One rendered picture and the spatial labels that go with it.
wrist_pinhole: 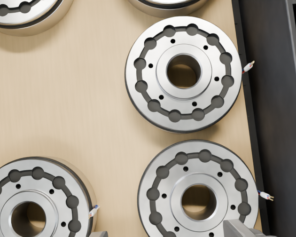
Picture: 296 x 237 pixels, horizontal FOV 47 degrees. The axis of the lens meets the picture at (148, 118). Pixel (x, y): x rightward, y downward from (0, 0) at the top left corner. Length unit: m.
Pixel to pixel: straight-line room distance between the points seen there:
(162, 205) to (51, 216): 0.09
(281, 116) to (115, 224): 0.17
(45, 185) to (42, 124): 0.06
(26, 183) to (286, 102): 0.22
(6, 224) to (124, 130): 0.13
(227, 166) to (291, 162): 0.06
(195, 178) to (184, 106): 0.06
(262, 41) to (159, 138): 0.12
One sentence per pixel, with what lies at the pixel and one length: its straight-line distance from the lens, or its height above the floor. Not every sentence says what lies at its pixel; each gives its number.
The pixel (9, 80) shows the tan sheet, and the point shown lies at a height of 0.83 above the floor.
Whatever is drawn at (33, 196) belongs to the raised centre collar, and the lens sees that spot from 0.30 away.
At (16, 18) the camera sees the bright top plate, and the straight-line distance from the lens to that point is 0.33.
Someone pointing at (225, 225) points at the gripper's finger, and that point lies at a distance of 0.16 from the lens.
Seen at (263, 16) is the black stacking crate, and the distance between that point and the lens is 0.30.
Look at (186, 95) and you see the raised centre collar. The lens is 0.29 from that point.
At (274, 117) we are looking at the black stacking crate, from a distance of 0.29.
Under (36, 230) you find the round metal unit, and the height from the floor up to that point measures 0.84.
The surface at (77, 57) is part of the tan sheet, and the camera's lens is 0.34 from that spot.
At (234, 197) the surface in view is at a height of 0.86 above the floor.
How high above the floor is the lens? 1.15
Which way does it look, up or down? 85 degrees down
